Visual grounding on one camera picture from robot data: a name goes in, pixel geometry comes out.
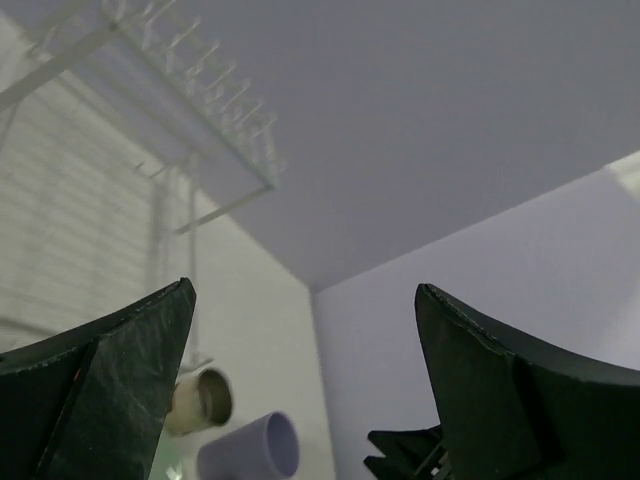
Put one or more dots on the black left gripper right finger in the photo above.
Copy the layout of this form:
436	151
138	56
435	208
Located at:
512	406

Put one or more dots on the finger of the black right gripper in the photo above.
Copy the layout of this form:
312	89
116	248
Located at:
414	454

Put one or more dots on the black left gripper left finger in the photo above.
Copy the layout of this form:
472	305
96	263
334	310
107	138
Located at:
90	403

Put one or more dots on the small metal-lined beige cup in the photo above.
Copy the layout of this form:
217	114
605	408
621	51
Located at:
199	403

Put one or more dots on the lavender plastic cup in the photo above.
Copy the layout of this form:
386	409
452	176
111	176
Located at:
266	448

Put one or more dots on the white wire dish rack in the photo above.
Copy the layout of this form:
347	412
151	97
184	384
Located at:
126	144

